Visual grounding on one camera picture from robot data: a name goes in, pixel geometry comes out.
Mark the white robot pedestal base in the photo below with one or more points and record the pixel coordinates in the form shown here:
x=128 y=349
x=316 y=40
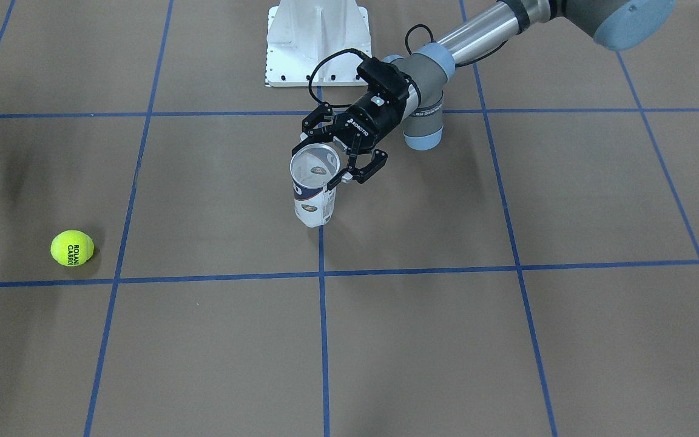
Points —
x=303 y=33

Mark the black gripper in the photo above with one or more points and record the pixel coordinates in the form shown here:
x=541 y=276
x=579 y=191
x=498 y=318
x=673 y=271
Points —
x=375 y=119

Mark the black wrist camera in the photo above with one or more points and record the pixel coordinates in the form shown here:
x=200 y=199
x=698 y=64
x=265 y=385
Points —
x=384 y=80

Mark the yellow tennis ball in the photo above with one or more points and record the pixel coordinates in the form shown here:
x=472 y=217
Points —
x=72 y=248

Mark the clear tennis ball can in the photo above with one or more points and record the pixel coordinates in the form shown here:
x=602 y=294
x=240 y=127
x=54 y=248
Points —
x=311 y=169

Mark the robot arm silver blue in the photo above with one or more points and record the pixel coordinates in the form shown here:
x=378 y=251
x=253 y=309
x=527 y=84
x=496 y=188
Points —
x=615 y=25

